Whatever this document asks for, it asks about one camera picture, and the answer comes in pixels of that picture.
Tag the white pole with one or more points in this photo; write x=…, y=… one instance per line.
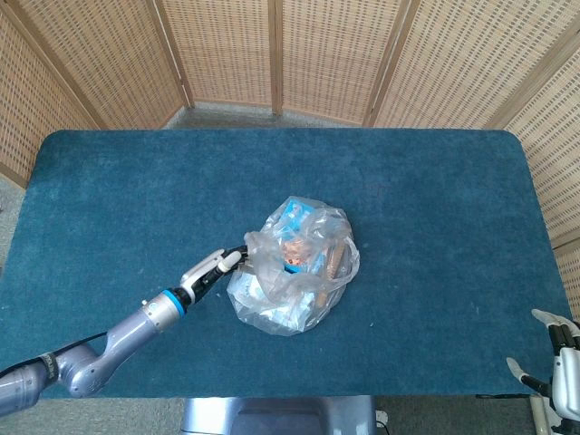
x=539, y=417

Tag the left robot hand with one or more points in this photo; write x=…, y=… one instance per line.
x=201, y=272

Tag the clear plastic shopping bag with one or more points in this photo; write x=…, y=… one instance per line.
x=272, y=272

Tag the pale blue smiley-face pack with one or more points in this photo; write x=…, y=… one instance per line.
x=263, y=299

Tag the brown biscuit packet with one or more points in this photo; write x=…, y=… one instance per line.
x=335, y=263

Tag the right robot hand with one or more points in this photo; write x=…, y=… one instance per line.
x=566, y=376

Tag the blue carpet table cloth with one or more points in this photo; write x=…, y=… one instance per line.
x=136, y=204

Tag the rattan folding screen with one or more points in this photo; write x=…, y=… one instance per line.
x=226, y=45

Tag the grey-blue robot torso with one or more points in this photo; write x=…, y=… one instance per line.
x=272, y=417

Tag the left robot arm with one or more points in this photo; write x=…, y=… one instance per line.
x=127, y=331

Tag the blue cookie box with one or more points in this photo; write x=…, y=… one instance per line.
x=294, y=217

